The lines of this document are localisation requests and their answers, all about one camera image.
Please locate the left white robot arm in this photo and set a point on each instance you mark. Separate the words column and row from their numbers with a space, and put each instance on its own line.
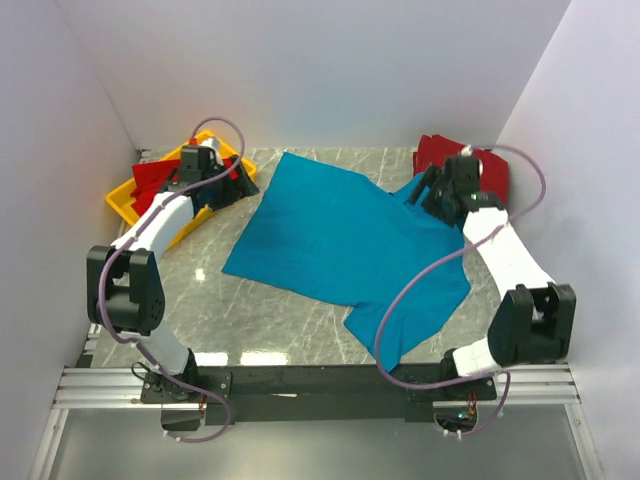
column 125, row 294

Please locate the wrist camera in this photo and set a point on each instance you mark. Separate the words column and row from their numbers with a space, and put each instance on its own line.
column 467, row 151
column 203, row 157

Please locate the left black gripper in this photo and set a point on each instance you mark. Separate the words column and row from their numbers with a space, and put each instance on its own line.
column 236, row 189

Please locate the yellow plastic tray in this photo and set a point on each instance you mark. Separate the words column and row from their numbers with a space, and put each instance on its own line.
column 125, row 200

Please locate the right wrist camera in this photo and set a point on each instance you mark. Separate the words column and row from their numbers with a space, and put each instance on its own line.
column 467, row 151

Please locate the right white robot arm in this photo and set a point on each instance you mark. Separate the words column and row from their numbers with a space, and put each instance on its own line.
column 533, row 323

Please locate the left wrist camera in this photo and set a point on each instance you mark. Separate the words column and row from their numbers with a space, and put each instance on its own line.
column 203, row 157

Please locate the red t shirt in tray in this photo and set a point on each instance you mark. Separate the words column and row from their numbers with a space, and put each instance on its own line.
column 178, row 179

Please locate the blue t shirt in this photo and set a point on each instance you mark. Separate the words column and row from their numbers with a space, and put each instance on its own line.
column 334, row 236

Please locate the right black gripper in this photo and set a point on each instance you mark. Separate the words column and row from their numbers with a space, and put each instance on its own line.
column 428, row 177

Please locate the folded dark red shirt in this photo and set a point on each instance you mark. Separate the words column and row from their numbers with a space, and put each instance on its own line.
column 435, row 149

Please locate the black base beam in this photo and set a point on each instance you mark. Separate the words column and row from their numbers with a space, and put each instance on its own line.
column 307, row 393

